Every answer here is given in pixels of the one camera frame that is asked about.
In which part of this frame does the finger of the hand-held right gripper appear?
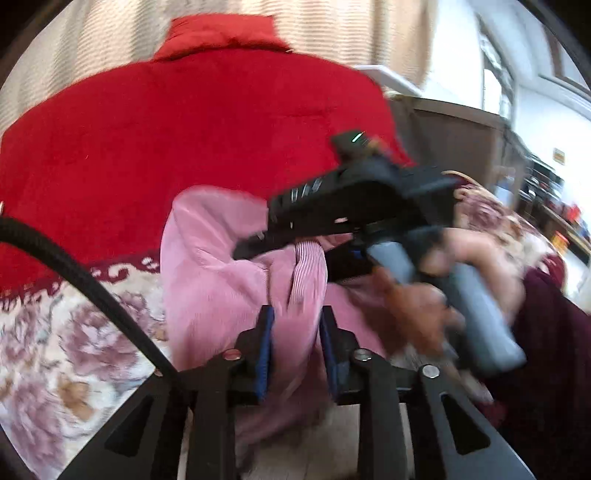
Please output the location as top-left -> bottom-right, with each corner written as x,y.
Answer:
323,240 -> 384,283
232,220 -> 356,260

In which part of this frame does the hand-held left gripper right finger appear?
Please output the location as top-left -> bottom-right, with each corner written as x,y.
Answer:
318,305 -> 536,480

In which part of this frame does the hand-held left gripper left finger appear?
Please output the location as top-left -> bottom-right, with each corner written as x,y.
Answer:
60,305 -> 277,480

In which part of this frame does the pink zip jacket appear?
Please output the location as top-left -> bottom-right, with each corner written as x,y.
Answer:
159,185 -> 416,462

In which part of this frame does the person's right hand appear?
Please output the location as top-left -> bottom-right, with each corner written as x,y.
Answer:
372,228 -> 527,370

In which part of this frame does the wooden bed board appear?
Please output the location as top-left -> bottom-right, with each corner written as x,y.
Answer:
388,95 -> 532,199

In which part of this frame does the red blanket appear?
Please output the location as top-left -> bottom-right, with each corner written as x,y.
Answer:
0,55 -> 414,296

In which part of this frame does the window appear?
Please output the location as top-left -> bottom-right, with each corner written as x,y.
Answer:
478,34 -> 518,123

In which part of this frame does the cluttered wooden shelf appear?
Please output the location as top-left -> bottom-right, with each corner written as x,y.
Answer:
517,157 -> 591,264

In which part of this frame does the floral patterned blanket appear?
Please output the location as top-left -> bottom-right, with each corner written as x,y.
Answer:
0,171 -> 568,480

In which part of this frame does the red pillow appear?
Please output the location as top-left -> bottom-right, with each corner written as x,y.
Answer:
152,14 -> 296,63

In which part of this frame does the dotted beige curtain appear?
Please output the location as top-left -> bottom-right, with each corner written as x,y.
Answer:
0,0 -> 439,134

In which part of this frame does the black cable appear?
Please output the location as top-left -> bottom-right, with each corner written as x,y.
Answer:
0,217 -> 185,386

